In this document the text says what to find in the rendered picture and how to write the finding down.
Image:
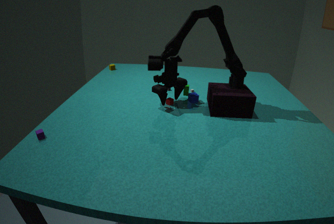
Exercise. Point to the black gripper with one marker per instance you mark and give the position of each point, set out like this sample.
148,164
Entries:
170,80

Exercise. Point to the red block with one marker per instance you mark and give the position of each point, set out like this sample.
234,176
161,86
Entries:
169,101

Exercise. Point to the blue cube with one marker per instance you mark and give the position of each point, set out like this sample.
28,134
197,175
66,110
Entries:
193,97

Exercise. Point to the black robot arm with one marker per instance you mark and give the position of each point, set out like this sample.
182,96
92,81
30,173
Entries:
216,16

